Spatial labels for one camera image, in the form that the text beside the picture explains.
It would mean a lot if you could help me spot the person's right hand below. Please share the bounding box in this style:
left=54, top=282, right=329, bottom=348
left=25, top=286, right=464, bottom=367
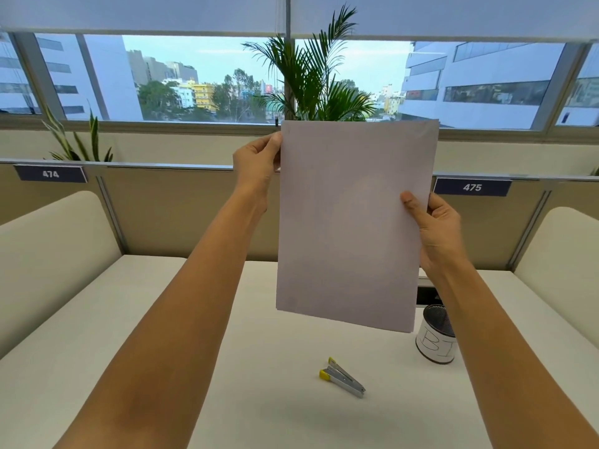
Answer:
left=401, top=191, right=466, bottom=277

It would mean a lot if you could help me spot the person's left hand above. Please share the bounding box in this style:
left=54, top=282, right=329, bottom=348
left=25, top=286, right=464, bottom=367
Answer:
left=232, top=131, right=283, bottom=201

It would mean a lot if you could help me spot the white paper sheet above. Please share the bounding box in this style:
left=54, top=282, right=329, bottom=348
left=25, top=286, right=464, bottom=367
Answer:
left=275, top=119, right=440, bottom=334

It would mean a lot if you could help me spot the person's right forearm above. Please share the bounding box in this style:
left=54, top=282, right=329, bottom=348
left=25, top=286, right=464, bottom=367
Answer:
left=423, top=257, right=599, bottom=449

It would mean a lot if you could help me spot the person's left forearm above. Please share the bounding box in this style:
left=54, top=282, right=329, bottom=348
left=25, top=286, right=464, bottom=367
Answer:
left=54, top=186, right=270, bottom=449

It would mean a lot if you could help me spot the dark blue desk number sign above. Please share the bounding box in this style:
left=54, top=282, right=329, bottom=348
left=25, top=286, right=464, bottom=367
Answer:
left=433, top=177, right=513, bottom=198
left=13, top=164, right=88, bottom=184

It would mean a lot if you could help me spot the tall green palm plant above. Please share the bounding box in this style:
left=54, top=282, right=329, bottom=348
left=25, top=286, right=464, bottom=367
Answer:
left=242, top=3, right=378, bottom=122

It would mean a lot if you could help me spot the beige desk partition panel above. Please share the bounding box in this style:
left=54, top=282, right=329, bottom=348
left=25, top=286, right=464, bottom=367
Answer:
left=0, top=158, right=599, bottom=271

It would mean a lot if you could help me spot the black mesh cup white label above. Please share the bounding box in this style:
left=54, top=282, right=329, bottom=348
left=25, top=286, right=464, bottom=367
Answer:
left=416, top=304, right=457, bottom=365

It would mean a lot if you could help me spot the cream rounded side divider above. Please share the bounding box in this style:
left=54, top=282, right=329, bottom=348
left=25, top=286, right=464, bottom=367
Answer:
left=0, top=191, right=123, bottom=360
left=513, top=207, right=599, bottom=350

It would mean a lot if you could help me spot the silver stapler with yellow ends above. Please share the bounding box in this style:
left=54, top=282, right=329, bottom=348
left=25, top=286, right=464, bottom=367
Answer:
left=319, top=356, right=366, bottom=399

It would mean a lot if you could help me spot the white roller window blind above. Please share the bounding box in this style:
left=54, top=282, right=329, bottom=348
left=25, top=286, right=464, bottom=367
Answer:
left=290, top=0, right=599, bottom=43
left=0, top=0, right=287, bottom=38

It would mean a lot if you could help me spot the green snake plant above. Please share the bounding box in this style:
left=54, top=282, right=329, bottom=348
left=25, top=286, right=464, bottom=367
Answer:
left=41, top=102, right=114, bottom=162

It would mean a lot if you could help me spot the black desk cable outlet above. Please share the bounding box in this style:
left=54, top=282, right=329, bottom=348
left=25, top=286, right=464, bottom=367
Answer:
left=416, top=277, right=444, bottom=307

